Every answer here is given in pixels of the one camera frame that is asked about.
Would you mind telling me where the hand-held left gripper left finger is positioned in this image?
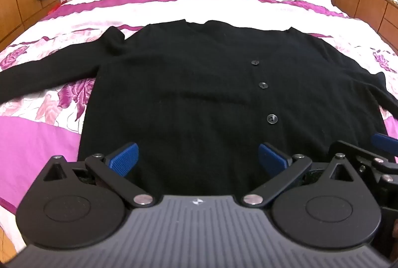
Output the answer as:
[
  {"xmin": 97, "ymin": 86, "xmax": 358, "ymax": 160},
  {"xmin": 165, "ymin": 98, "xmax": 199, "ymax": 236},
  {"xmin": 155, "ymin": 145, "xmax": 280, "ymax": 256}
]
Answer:
[{"xmin": 43, "ymin": 143, "xmax": 153, "ymax": 208}]

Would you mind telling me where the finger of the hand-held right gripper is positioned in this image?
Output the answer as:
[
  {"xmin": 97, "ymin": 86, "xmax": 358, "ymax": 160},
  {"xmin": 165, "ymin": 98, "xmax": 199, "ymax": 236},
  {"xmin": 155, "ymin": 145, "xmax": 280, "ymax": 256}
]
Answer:
[
  {"xmin": 372, "ymin": 133, "xmax": 398, "ymax": 160},
  {"xmin": 329, "ymin": 140, "xmax": 398, "ymax": 183}
]

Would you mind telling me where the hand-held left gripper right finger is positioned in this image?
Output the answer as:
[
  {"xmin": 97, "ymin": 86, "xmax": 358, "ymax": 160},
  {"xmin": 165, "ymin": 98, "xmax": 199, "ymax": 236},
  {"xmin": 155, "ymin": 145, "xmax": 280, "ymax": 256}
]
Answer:
[{"xmin": 243, "ymin": 143, "xmax": 357, "ymax": 208}]

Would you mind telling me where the pink floral striped bedspread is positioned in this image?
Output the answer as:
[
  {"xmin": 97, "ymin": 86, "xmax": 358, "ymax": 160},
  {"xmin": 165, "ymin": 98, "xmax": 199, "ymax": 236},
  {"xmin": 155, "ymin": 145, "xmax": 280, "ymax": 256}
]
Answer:
[{"xmin": 0, "ymin": 0, "xmax": 398, "ymax": 244}]

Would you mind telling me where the black button cardigan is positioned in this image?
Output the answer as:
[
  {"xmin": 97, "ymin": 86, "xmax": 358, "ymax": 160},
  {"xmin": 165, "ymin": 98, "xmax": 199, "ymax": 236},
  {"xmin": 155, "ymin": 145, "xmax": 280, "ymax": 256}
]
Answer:
[{"xmin": 0, "ymin": 19, "xmax": 398, "ymax": 203}]

